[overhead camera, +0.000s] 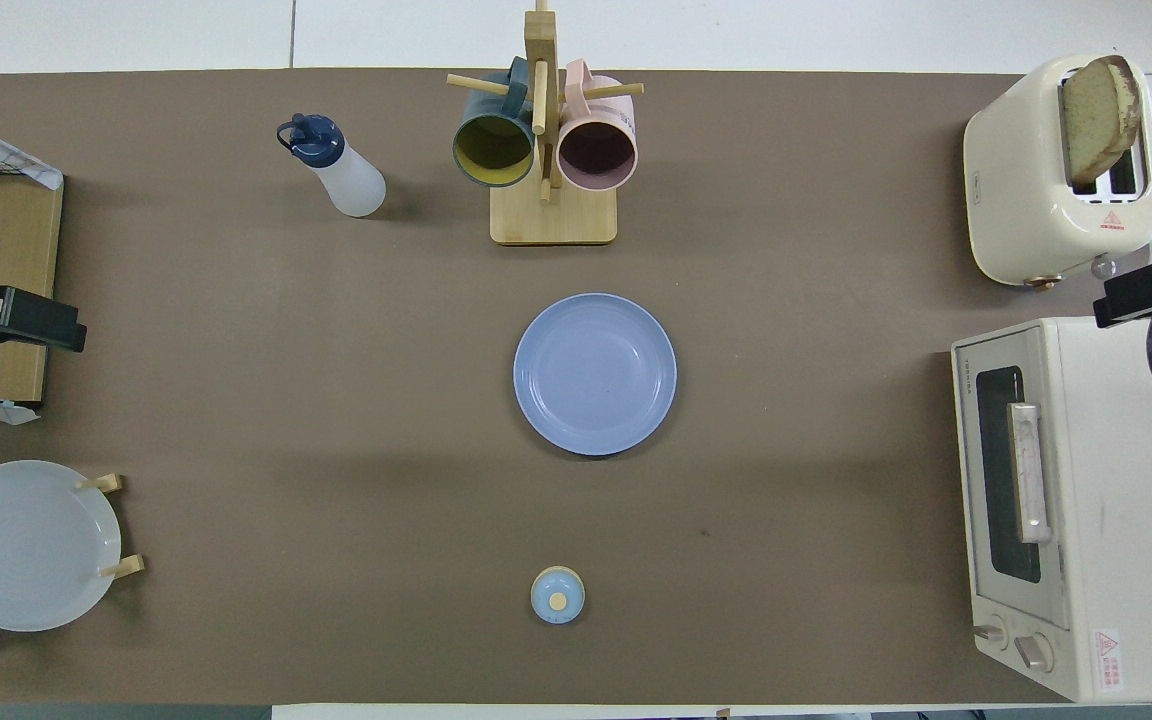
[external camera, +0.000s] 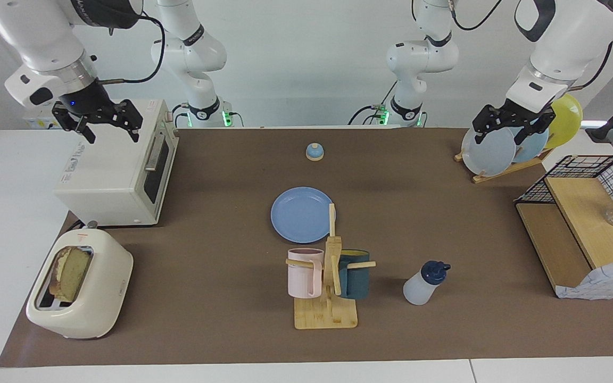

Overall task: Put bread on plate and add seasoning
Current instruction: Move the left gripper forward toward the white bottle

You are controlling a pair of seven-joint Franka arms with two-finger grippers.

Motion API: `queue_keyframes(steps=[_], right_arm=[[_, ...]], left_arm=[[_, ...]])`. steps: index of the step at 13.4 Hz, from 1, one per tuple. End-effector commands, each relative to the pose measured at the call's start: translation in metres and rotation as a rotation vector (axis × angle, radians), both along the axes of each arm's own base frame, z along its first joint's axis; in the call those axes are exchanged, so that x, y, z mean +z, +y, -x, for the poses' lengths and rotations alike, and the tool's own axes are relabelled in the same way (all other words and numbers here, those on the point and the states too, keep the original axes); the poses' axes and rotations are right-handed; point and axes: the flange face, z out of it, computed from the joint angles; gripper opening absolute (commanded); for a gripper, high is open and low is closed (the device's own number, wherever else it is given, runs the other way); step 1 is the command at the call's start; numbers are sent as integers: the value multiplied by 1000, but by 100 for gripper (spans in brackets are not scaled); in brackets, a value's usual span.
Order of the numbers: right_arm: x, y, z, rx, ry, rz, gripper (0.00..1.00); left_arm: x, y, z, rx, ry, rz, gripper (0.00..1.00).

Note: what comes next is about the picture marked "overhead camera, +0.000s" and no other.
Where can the slice of toast bread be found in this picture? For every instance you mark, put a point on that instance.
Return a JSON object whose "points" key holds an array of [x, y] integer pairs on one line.
{"points": [[1096, 120]]}

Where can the pink mug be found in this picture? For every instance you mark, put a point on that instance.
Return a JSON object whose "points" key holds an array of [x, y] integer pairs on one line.
{"points": [[596, 155]]}

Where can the grey plate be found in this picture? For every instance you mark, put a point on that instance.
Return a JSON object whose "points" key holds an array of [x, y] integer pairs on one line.
{"points": [[26, 545]]}

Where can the wooden mug tree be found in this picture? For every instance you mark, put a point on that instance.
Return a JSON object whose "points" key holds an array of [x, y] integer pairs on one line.
{"points": [[554, 222]]}

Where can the blue plate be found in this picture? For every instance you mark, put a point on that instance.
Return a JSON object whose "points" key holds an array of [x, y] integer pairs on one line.
{"points": [[594, 375]]}

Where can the white toaster oven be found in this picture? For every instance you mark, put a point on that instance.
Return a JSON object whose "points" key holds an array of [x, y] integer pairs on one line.
{"points": [[1136, 520]]}

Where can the cream two-slot toaster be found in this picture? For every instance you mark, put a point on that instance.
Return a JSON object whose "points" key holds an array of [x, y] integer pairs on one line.
{"points": [[1016, 200]]}

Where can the squeeze bottle with blue cap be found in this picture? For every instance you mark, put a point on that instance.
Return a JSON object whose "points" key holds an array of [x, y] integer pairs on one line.
{"points": [[351, 185]]}

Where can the dark teal mug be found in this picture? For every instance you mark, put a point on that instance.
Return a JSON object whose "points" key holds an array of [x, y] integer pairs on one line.
{"points": [[493, 150]]}

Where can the brown table mat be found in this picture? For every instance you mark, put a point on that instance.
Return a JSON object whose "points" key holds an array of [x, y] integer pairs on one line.
{"points": [[336, 400]]}

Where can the wooden plate rack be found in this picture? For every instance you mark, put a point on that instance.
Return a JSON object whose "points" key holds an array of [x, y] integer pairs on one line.
{"points": [[108, 484]]}

